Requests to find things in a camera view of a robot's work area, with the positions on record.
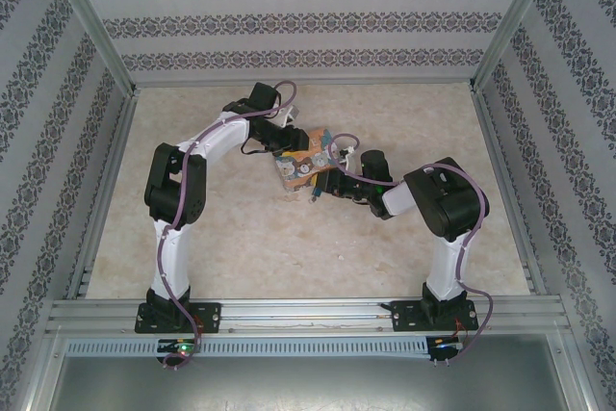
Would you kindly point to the cartoon bear print box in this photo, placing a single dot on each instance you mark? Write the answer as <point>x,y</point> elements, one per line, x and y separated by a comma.
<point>303,165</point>

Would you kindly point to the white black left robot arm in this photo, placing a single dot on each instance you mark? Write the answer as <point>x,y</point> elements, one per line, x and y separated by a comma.
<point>168,247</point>

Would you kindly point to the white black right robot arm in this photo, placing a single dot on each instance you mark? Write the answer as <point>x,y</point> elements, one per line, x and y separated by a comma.
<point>447,199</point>

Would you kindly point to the small circuit board black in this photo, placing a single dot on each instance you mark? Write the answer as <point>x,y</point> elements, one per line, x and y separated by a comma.
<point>445,347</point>

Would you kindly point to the grey sheet metal panel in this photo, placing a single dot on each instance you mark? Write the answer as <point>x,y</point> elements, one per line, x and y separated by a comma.
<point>308,382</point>

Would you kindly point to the small circuit board green light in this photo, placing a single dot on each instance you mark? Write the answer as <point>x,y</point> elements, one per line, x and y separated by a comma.
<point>178,347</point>

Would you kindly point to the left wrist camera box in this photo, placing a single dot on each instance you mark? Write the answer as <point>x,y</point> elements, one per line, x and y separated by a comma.
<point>289,115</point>

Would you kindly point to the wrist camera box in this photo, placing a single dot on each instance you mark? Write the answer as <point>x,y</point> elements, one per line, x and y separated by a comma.
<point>347,157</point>
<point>289,115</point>

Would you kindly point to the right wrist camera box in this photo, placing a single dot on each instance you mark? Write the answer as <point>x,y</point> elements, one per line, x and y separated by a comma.
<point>347,157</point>

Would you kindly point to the aluminium frame rear rail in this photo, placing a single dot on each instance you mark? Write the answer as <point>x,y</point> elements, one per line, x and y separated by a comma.
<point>303,84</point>

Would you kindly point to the aluminium mounting rail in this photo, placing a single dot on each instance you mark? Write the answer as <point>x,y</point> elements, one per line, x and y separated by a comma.
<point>298,315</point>

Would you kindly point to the aluminium frame side rail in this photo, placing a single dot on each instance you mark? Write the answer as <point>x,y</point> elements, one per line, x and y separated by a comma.
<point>103,189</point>
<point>510,189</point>

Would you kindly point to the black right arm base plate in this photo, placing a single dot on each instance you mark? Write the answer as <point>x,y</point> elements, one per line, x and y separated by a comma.
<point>404,315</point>

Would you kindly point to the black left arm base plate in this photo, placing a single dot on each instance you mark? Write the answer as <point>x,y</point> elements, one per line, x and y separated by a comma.
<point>207,317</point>

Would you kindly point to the aluminium frame corner post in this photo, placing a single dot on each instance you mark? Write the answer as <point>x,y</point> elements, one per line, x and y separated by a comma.
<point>515,16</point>
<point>91,21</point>

